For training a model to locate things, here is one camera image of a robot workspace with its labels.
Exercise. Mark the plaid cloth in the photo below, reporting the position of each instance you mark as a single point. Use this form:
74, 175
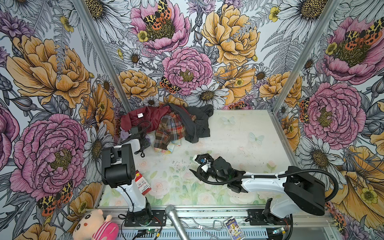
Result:
171, 128

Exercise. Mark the colourful card packet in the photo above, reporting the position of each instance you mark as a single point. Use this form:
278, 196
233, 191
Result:
234, 230

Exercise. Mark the silver microphone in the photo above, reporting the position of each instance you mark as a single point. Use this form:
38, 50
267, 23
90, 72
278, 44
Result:
173, 217

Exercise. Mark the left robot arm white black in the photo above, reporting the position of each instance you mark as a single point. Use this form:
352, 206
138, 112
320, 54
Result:
118, 171

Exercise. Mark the pastel patterned cloth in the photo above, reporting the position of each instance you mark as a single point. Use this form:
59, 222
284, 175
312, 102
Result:
169, 148

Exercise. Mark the pink plush doll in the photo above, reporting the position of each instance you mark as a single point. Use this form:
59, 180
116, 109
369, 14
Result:
94, 226

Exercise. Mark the lavender cloth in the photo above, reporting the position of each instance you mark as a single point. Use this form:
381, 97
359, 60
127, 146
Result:
127, 135

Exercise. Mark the red white label tag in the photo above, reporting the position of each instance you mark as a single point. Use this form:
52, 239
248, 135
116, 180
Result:
142, 183

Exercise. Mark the dark grey cloth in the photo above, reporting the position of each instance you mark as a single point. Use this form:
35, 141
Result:
195, 120

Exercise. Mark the right aluminium frame post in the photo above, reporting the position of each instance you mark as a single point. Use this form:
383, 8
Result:
323, 22

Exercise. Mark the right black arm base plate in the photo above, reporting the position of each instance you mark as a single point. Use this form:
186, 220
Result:
257, 217

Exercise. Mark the maroon cloth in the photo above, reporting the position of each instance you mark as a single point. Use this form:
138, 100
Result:
145, 114

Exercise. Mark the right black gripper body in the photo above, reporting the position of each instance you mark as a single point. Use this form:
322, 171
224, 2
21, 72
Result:
211, 172

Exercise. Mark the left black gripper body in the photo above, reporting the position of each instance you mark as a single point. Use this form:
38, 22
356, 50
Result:
146, 144

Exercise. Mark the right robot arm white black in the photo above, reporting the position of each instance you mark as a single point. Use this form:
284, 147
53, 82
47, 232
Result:
297, 191

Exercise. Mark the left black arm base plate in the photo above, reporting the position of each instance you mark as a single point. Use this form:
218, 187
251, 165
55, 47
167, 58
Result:
156, 218

